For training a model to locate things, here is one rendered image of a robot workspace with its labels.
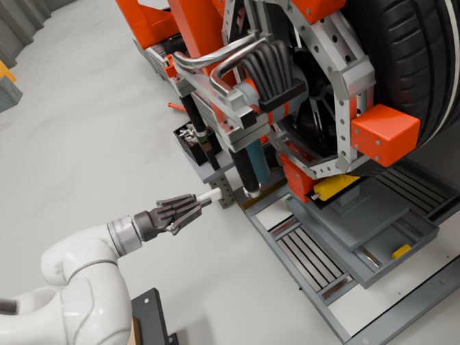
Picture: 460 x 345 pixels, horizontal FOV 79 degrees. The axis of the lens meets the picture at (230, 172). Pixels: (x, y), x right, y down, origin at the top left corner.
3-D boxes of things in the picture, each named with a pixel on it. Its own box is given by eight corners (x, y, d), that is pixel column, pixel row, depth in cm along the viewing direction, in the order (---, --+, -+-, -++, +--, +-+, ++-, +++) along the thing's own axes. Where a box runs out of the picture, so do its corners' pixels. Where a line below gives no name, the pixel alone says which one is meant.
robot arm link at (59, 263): (116, 237, 74) (129, 276, 66) (53, 265, 69) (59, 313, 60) (102, 211, 67) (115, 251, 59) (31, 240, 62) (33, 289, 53)
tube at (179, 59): (264, 45, 68) (253, -2, 61) (196, 82, 66) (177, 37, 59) (232, 33, 81) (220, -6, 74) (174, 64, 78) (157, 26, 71)
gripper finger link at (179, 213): (158, 215, 70) (160, 218, 69) (198, 198, 74) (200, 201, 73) (161, 226, 72) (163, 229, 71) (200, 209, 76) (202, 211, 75)
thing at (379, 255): (435, 239, 110) (441, 225, 103) (365, 291, 105) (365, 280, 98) (343, 172, 146) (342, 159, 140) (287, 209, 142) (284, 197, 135)
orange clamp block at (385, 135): (377, 129, 59) (416, 148, 53) (348, 147, 58) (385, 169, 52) (379, 101, 55) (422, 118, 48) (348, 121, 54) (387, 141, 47)
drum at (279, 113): (314, 111, 76) (308, 63, 67) (250, 150, 73) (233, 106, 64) (285, 95, 87) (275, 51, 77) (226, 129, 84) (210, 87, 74)
